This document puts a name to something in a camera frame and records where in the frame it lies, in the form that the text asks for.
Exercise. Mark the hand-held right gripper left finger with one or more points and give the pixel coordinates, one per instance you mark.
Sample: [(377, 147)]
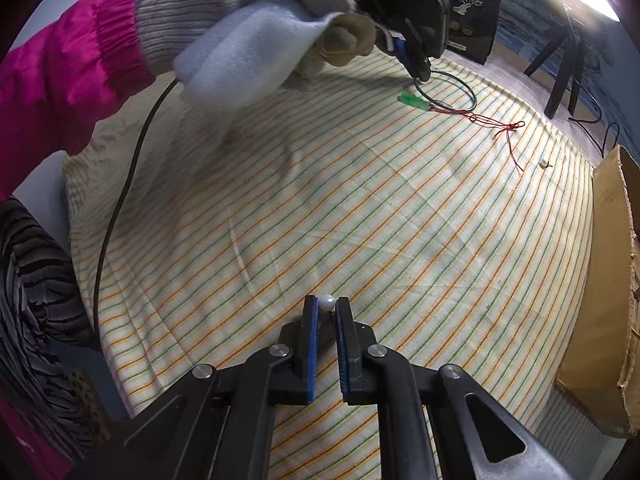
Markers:
[(312, 340)]

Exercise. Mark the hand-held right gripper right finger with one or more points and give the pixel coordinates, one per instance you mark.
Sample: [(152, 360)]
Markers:
[(341, 355)]

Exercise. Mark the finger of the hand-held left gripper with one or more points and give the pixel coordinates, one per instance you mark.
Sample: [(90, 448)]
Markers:
[(401, 51), (422, 67)]

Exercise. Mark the pearl earring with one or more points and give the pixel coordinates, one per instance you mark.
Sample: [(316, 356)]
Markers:
[(327, 302), (544, 163)]

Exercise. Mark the cardboard box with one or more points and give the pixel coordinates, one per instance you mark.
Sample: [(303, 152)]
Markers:
[(605, 280)]

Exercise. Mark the person's left hand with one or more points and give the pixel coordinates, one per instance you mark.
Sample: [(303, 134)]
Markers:
[(200, 0)]

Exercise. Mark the black printed bag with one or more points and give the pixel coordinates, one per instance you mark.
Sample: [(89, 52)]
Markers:
[(475, 20)]

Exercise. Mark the black tripod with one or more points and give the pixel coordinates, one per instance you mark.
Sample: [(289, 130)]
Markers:
[(559, 87)]

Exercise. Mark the white fleece cloth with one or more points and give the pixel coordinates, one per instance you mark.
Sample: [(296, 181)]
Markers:
[(240, 60)]

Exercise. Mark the zebra print cloth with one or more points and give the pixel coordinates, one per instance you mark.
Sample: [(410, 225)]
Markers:
[(35, 285)]

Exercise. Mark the pink jacket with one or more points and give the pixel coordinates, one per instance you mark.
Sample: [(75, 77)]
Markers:
[(20, 450)]

